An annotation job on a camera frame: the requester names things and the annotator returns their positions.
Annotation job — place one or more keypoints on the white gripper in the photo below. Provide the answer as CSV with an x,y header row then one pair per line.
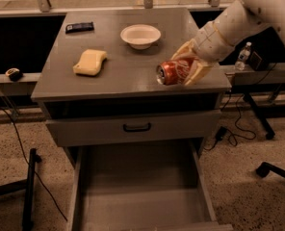
x,y
207,44

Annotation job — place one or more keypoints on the red coke can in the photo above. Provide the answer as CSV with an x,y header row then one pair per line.
x,y
174,71

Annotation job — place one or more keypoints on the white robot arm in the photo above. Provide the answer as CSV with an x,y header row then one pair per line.
x,y
245,18

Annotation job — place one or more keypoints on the closed grey top drawer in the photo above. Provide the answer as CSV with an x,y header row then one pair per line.
x,y
108,129

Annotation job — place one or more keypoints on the grey drawer cabinet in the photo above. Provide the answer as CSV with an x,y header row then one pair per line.
x,y
126,84

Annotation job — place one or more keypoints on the open grey middle drawer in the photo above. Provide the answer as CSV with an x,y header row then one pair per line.
x,y
141,186

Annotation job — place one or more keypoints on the clear water bottle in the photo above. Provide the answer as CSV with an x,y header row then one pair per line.
x,y
243,56

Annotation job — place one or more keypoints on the white paper bowl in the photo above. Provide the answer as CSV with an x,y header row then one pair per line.
x,y
140,36

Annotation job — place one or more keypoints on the small black box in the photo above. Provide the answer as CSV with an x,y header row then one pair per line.
x,y
258,62

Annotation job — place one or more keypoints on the black power adapter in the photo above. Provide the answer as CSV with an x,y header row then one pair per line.
x,y
221,133

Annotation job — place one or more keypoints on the yellow sponge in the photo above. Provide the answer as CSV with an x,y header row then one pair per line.
x,y
90,62

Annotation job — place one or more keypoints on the black chair base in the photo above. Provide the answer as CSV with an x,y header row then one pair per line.
x,y
265,168

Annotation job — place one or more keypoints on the black tape measure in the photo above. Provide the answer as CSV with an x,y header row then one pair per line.
x,y
14,74

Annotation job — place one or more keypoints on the black metal stand left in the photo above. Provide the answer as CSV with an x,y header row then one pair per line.
x,y
26,185

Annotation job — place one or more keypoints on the black drawer handle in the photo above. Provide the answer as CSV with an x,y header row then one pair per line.
x,y
136,128

